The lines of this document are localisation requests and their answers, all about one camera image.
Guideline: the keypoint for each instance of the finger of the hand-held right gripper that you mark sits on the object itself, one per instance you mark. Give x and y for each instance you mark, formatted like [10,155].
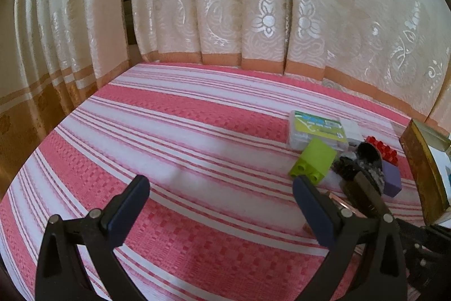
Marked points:
[366,193]

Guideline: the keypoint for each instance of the lime green building block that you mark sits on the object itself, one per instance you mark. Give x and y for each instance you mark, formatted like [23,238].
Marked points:
[315,158]

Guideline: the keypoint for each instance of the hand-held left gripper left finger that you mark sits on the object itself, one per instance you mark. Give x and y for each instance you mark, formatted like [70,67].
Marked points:
[130,204]

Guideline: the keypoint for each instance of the red building block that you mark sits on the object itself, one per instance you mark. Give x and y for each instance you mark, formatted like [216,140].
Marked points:
[385,149]

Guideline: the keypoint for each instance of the cream floral curtain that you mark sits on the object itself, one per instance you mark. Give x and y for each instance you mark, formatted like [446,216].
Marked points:
[282,4]
[60,40]

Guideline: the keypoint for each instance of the purple building block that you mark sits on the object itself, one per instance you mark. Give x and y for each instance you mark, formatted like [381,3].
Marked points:
[391,177]

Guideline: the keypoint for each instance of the pink flat object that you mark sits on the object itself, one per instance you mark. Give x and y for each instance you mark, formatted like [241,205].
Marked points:
[340,203]

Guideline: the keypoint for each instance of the gold metal tin box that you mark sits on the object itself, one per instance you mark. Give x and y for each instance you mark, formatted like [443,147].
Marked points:
[419,167]

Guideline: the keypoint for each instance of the pink striped bedsheet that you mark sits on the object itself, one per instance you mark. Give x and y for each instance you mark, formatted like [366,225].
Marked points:
[197,146]

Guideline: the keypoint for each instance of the clear plastic packet green label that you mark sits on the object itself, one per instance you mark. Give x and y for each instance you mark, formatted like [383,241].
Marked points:
[315,131]

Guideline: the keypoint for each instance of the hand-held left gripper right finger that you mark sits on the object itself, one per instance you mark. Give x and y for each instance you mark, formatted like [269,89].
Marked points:
[313,211]

